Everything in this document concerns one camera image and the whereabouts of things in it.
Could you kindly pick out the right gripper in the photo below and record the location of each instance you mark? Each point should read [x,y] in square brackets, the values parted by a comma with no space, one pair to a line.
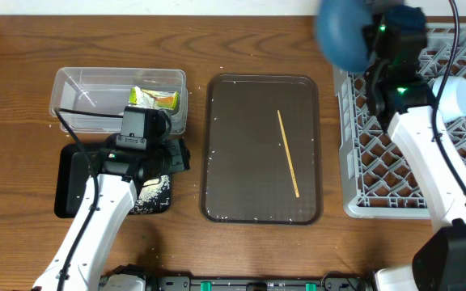
[424,30]

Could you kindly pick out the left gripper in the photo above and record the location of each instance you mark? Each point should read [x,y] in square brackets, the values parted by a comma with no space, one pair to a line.
[178,162]

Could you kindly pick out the yellow snack wrapper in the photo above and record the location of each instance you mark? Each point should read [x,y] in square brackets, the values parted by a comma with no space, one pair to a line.
[153,99]

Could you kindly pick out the dark blue plate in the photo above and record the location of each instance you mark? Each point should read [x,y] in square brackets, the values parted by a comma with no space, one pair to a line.
[339,32]

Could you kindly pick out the light blue rice bowl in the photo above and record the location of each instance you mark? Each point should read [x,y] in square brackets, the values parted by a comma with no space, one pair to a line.
[452,104]

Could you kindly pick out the wooden chopstick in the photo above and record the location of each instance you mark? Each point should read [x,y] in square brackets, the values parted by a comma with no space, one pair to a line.
[288,155]

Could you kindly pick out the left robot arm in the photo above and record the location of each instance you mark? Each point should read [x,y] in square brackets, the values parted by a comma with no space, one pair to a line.
[130,173]

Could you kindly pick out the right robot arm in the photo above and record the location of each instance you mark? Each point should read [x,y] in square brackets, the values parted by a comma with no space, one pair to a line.
[414,113]

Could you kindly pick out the black waste tray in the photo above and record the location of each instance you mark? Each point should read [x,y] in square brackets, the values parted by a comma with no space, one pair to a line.
[72,177]

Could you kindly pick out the grey dishwasher rack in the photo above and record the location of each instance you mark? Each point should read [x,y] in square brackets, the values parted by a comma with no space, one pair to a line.
[375,178]

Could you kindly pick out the clear plastic bin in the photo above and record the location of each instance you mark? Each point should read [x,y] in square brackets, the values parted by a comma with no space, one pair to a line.
[102,93]

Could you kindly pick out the spilled white rice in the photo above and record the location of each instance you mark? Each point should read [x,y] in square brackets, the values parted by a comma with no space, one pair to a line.
[155,196]

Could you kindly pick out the brown serving tray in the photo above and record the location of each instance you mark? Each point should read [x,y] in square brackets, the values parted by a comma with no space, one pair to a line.
[245,174]

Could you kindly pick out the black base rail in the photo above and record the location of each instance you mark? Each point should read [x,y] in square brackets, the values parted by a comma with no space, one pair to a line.
[184,283]

